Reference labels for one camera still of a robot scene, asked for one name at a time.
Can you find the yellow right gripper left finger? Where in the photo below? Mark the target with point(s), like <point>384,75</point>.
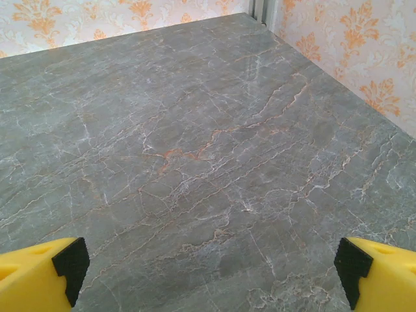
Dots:
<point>29,279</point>

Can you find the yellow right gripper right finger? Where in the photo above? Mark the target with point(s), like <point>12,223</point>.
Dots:
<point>390,279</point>

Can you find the aluminium frame post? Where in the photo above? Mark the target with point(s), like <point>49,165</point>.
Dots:
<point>261,11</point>

